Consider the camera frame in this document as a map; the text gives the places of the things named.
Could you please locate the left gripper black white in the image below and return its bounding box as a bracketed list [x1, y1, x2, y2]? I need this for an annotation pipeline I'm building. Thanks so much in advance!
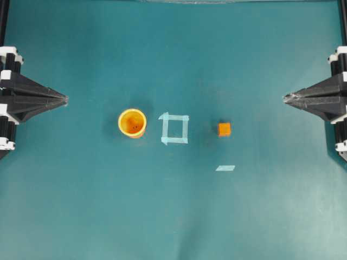
[1, 47, 68, 158]

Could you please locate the orange cube block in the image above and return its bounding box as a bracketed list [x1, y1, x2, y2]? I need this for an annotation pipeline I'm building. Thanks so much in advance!
[218, 122, 232, 137]

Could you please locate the black frame post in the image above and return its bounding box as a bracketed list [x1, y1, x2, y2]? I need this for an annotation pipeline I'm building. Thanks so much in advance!
[0, 0, 10, 47]
[338, 0, 347, 46]

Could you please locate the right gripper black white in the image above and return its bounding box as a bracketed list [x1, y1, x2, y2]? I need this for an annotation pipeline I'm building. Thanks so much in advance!
[283, 46, 346, 161]

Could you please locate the left black frame post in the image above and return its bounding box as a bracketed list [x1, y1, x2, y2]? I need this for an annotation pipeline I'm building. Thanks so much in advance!
[0, 0, 10, 47]

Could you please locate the orange yellow plastic cup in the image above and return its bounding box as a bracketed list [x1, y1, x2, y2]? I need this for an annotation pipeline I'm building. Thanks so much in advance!
[118, 108, 147, 139]

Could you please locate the light blue tape square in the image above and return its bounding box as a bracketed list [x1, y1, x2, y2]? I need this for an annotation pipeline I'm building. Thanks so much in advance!
[158, 112, 189, 145]

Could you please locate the right black frame post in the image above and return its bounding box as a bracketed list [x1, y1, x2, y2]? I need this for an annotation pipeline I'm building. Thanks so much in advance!
[338, 0, 347, 46]

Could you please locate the light blue tape strip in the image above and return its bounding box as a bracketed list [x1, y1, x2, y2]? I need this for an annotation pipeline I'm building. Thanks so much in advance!
[216, 165, 235, 172]

